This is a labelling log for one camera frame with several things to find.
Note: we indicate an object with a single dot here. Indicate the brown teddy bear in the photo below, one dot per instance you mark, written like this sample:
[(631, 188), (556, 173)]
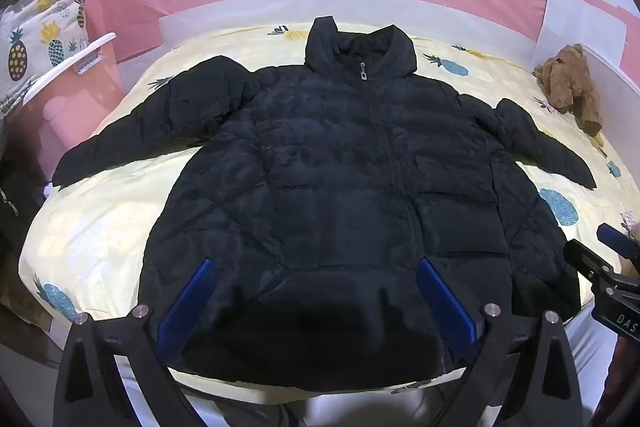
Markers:
[(570, 82)]

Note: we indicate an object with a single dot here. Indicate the yellow pineapple print bed sheet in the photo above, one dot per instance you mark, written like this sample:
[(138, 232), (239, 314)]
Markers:
[(100, 217)]

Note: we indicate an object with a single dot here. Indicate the pink basket with white rim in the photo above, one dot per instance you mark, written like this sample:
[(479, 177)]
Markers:
[(75, 97)]

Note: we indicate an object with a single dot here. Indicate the white pineapple print quilt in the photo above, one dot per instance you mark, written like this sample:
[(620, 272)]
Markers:
[(45, 22)]

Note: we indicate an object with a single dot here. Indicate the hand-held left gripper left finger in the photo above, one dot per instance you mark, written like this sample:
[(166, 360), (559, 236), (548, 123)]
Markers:
[(192, 302)]

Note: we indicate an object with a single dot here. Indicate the black puffer jacket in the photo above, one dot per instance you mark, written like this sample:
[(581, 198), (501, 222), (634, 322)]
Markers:
[(325, 157)]

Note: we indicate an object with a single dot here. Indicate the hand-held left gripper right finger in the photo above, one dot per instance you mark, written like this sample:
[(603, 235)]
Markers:
[(445, 302)]

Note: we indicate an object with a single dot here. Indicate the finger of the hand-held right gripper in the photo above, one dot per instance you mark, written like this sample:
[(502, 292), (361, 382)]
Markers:
[(587, 259), (617, 237)]

